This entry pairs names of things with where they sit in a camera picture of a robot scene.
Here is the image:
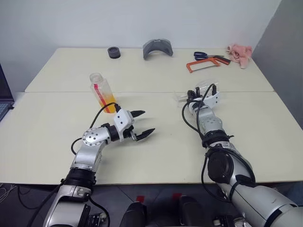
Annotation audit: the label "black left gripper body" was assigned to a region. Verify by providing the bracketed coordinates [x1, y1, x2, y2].
[124, 125, 139, 140]

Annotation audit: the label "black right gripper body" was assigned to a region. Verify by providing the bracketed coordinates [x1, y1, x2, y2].
[189, 94, 205, 105]

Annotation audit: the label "plastic bottle with orange liquid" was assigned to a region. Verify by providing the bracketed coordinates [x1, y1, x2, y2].
[89, 72, 117, 114]

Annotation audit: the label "orange hacksaw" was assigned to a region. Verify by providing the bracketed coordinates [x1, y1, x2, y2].
[186, 56, 232, 73]

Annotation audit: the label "pink crumpled cloth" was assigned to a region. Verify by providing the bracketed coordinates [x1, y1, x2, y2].
[226, 44, 253, 70]

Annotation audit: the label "grey curved visor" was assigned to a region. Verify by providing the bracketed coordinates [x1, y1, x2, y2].
[143, 39, 173, 61]

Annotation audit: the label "black round cap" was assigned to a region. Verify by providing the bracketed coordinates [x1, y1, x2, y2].
[107, 46, 121, 59]

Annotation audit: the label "dark rounded shape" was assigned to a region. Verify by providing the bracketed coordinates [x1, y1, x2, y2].
[119, 201, 148, 227]
[178, 195, 205, 227]

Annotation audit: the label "grey partition panel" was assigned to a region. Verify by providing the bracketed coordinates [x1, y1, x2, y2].
[252, 0, 303, 131]

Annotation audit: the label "dark laptop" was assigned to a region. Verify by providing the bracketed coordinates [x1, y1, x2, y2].
[0, 63, 15, 122]

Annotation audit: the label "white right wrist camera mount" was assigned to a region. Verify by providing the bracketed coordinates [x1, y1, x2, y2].
[203, 91, 221, 107]

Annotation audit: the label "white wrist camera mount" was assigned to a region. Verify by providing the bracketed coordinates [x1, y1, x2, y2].
[203, 91, 221, 107]
[113, 109, 135, 142]

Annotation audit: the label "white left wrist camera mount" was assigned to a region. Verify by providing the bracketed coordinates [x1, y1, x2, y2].
[113, 109, 135, 142]

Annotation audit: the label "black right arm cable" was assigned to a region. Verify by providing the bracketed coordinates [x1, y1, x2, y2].
[181, 83, 258, 204]

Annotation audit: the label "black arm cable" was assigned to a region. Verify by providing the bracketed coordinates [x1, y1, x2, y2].
[181, 83, 258, 204]
[71, 102, 121, 156]

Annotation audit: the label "blue handled scissors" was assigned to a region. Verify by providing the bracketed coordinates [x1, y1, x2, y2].
[193, 51, 224, 60]

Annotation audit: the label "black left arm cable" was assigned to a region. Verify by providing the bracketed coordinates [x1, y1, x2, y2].
[71, 102, 121, 156]

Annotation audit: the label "black floor cable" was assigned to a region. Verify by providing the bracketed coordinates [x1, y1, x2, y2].
[18, 185, 45, 210]

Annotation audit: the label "white floor cables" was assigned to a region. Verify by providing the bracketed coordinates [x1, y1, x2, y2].
[0, 183, 17, 201]

